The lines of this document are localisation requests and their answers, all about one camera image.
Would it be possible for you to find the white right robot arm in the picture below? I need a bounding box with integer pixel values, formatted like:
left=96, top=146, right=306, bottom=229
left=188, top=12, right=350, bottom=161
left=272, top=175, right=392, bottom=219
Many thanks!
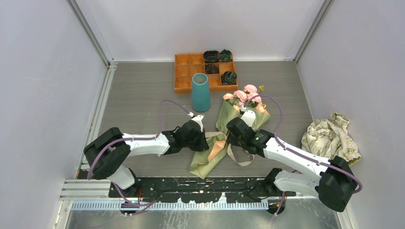
left=226, top=117, right=360, bottom=212

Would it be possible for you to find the dark rolled cloth middle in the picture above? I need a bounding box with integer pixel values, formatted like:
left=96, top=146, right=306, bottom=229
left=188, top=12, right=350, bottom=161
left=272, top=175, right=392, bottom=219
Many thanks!
left=204, top=63, right=219, bottom=74

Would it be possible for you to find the aluminium frame rail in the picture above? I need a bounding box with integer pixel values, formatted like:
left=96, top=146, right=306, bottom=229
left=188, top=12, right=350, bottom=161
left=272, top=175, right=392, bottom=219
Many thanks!
left=60, top=180, right=268, bottom=215

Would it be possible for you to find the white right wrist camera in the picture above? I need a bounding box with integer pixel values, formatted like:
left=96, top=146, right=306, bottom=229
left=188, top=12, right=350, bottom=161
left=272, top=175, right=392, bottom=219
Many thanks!
left=240, top=106, right=256, bottom=127

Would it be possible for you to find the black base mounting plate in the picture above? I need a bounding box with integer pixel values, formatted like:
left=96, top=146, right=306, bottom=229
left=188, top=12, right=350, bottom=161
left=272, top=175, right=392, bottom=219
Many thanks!
left=124, top=177, right=281, bottom=203

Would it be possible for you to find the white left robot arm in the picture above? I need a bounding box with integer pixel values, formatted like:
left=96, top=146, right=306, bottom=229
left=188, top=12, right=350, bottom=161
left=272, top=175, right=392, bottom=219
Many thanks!
left=84, top=119, right=209, bottom=197

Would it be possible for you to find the dark rolled cloth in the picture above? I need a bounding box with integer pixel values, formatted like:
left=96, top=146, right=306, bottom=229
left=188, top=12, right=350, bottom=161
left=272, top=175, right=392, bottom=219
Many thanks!
left=221, top=71, right=237, bottom=85
left=204, top=63, right=219, bottom=74
left=220, top=49, right=233, bottom=62
left=203, top=50, right=221, bottom=63

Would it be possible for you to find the pink flower bunch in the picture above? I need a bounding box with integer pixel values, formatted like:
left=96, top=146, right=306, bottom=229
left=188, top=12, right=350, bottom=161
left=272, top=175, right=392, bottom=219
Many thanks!
left=223, top=84, right=268, bottom=114

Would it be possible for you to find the green and peach wrapping paper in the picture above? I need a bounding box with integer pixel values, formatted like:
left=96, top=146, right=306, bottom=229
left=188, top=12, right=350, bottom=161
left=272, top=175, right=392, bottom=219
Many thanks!
left=189, top=100, right=255, bottom=179

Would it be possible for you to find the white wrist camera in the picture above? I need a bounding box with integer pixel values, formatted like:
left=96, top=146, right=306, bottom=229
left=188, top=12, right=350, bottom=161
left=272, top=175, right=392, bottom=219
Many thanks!
left=240, top=106, right=256, bottom=127
left=187, top=112, right=204, bottom=132

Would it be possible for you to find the dark rolled cloth back right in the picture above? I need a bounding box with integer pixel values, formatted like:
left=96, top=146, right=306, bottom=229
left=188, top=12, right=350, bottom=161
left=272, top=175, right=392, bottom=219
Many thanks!
left=220, top=49, right=233, bottom=62

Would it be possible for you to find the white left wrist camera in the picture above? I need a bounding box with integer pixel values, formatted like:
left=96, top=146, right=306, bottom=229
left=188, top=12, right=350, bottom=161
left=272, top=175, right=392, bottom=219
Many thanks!
left=187, top=112, right=204, bottom=132

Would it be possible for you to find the dark rolled cloth front right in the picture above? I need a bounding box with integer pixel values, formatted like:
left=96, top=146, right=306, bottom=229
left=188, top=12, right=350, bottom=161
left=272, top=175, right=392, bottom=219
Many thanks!
left=221, top=71, right=237, bottom=85

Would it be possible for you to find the teal cylindrical vase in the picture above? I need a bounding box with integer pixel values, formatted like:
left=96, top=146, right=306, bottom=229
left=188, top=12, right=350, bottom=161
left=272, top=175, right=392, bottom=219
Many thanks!
left=192, top=73, right=211, bottom=113

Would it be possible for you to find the cream printed ribbon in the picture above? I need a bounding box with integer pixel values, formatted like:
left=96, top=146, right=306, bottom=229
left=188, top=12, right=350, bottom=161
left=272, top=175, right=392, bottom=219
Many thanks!
left=205, top=131, right=255, bottom=167

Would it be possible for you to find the dark rolled cloth back left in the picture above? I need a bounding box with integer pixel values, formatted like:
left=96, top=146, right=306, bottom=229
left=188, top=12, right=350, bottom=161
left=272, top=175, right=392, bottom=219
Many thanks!
left=203, top=50, right=221, bottom=63

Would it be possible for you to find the orange wooden compartment tray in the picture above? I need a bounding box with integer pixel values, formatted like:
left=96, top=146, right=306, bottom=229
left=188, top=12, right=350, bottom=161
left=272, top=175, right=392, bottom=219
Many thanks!
left=174, top=53, right=238, bottom=94

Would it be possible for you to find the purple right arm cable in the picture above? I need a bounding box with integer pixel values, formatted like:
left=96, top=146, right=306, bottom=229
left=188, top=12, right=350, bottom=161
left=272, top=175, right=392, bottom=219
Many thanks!
left=242, top=94, right=363, bottom=219

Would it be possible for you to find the cream green printed cloth bag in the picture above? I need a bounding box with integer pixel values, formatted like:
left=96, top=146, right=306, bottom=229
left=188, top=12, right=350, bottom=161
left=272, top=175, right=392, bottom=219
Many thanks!
left=301, top=112, right=362, bottom=166

